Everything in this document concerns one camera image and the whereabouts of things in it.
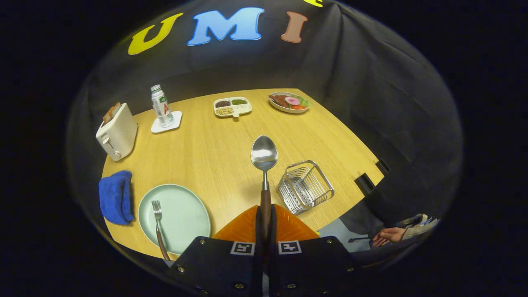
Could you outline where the plate of meat and vegetables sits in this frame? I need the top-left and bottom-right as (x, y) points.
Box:
(269, 92), (311, 114)

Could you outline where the wooden-handled metal spoon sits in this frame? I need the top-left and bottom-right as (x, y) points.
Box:
(250, 135), (278, 248)

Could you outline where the white square coaster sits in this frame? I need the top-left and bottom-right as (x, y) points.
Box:
(151, 111), (183, 134)

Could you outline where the small white drink bottle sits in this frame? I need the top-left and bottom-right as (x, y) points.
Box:
(150, 84), (175, 128)

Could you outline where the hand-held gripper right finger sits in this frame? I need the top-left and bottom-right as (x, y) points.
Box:
(270, 204), (359, 297)

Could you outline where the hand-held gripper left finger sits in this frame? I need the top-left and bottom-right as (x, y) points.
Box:
(165, 205), (264, 297)

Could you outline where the blue folded cloth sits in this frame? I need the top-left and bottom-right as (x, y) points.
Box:
(98, 170), (135, 226)

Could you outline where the metal wire basket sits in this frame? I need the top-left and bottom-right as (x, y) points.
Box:
(277, 160), (335, 215)

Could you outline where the white divided bean dish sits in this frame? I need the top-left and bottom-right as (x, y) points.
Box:
(213, 97), (253, 118)

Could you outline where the pale green plate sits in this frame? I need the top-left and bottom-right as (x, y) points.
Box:
(138, 184), (212, 255)

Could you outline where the wooden-handled metal fork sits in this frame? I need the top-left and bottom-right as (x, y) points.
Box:
(151, 200), (171, 261)

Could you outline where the white toaster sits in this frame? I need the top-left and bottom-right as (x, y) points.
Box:
(96, 102), (138, 162)

